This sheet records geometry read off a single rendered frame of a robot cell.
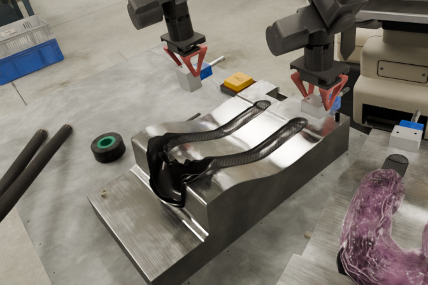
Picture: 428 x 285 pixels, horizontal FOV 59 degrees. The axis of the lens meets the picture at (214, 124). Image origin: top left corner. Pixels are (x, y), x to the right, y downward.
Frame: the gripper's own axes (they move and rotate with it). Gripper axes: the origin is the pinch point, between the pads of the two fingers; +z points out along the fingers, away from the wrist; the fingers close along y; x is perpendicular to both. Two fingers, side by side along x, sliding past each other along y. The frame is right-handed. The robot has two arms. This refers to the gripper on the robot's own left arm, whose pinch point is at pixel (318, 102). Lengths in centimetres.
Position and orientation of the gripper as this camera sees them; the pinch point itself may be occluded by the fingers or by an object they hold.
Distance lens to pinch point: 84.8
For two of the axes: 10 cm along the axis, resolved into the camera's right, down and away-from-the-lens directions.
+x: 7.8, -4.7, 4.2
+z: 1.6, 7.9, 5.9
